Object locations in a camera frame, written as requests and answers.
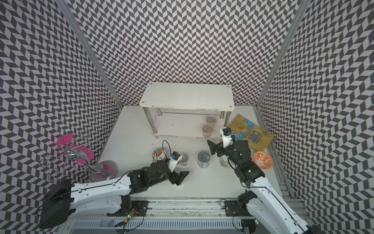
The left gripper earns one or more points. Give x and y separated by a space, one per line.
181 176

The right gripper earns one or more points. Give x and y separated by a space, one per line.
212 146

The small red label cup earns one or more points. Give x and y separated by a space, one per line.
183 160

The purple white tin can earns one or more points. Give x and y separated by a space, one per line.
203 159

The pink seed cup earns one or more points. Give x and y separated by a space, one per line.
211 120
207 130

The white lid dark jar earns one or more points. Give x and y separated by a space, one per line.
224 162

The tomato label seed jar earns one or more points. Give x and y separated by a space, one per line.
158 155

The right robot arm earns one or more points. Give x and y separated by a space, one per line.
260 199

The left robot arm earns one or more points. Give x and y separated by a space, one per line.
110 197

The white two-tier shelf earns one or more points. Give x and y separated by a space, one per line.
180 109

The yellow blue snack bag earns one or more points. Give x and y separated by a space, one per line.
243 129

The orange patterned bowl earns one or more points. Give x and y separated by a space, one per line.
263 160

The pink plate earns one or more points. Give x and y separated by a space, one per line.
65 139

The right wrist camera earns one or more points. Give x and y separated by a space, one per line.
227 137

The aluminium front rail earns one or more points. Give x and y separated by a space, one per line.
158 208

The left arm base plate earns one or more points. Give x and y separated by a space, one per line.
135 208

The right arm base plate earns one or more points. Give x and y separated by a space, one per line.
234 208

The wire cup rack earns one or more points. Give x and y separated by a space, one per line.
81 153

